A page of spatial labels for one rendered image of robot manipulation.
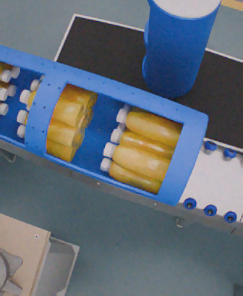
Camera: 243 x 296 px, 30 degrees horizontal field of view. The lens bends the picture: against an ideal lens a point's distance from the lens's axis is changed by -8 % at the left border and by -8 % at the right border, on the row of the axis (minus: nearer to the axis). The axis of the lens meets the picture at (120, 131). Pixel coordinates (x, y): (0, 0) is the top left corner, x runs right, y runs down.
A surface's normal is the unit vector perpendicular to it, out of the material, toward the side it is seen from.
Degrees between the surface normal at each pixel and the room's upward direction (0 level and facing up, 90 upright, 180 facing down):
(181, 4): 0
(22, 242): 5
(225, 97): 0
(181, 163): 20
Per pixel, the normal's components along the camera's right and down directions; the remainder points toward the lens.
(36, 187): -0.02, -0.25
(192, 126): 0.14, -0.61
